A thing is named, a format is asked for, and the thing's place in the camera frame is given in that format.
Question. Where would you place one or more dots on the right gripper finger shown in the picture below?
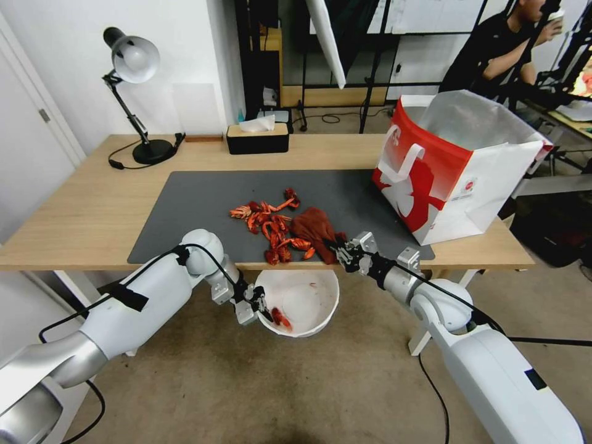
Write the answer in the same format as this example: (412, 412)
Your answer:
(348, 265)
(344, 249)

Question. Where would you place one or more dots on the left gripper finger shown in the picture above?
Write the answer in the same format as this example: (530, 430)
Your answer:
(262, 313)
(259, 294)

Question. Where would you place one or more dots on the dark red towel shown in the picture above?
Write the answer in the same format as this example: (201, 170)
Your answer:
(317, 229)

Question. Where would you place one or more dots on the white round plastic container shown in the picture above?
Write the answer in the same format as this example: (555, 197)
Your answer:
(305, 303)

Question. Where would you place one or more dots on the white paper cup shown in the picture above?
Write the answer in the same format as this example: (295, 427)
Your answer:
(557, 16)

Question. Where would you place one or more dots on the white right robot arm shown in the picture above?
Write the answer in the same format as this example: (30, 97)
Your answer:
(485, 360)

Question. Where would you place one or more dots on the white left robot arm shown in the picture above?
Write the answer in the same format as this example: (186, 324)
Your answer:
(138, 296)

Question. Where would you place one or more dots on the red white takeout bag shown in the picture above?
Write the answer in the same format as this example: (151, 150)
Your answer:
(444, 180)

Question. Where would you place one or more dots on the black bag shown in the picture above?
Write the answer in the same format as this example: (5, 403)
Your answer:
(552, 231)

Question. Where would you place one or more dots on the grey table mat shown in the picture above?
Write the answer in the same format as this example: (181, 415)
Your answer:
(240, 212)

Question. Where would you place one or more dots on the black tissue box wooden lid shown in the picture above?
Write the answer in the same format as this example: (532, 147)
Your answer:
(257, 138)

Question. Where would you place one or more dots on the white tissue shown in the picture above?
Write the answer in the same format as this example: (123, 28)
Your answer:
(259, 124)

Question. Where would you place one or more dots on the wooden table white legs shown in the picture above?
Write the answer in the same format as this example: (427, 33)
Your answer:
(92, 203)

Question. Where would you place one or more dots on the clear panel with wooden base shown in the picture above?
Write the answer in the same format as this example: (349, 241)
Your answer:
(194, 108)

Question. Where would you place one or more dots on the black light stand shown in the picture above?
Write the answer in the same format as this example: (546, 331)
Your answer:
(377, 60)

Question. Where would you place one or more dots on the black shelf rack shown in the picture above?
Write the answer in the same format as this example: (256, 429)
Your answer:
(259, 60)

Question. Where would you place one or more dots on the white diffuser panel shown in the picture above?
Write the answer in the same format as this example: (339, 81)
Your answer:
(326, 41)

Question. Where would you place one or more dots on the black white desk lamp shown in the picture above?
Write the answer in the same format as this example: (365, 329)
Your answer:
(136, 64)

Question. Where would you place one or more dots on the cluttered side desk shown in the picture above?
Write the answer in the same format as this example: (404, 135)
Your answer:
(566, 108)

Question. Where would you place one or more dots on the person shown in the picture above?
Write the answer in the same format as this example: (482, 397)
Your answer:
(490, 41)

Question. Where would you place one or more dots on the metal door hinge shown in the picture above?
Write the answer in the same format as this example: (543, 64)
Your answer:
(44, 114)

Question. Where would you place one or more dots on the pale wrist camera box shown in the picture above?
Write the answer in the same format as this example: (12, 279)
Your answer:
(245, 317)
(365, 241)

